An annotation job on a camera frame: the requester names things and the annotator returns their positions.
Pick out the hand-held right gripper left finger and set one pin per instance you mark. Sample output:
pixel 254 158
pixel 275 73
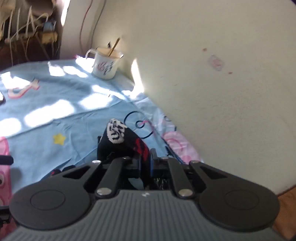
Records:
pixel 115 171

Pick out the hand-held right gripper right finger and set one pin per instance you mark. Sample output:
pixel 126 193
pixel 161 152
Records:
pixel 154 164

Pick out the blue printed bed sheet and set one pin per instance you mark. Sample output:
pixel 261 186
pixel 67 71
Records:
pixel 57 120

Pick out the dark patterned knitted sweater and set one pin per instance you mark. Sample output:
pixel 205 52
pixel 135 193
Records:
pixel 122 141

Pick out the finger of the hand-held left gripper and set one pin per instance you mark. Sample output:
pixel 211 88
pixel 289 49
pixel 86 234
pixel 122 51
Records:
pixel 5 160
pixel 4 221

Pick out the wooden stick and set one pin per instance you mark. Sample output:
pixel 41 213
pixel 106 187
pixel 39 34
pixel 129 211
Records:
pixel 113 47

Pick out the yellow box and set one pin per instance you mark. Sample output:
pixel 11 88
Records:
pixel 49 37

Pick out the pink wall sticker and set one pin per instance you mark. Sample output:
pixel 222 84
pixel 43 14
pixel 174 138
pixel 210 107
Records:
pixel 216 63

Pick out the brown perforated mat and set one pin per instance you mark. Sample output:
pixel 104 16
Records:
pixel 286 213

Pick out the white printed mug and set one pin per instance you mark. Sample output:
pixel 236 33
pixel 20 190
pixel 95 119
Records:
pixel 105 67

